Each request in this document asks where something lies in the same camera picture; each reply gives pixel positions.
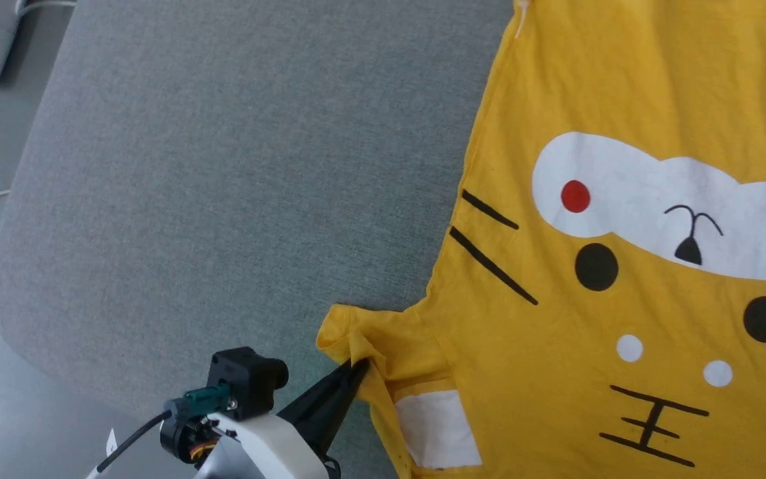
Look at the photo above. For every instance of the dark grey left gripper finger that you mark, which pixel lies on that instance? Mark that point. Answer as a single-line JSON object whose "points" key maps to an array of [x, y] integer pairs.
{"points": [[336, 419], [326, 396]]}

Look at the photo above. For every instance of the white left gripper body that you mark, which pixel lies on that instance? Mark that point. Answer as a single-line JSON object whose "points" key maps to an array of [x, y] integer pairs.
{"points": [[270, 449]]}

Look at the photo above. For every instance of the yellow cartoon tiger T-shirt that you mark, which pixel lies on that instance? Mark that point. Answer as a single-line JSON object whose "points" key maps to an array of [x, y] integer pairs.
{"points": [[622, 319]]}

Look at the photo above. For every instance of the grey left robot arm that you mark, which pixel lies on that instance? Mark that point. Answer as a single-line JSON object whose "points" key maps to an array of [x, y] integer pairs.
{"points": [[209, 471]]}

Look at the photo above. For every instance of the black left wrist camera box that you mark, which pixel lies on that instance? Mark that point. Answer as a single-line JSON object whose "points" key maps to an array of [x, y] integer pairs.
{"points": [[247, 379]]}

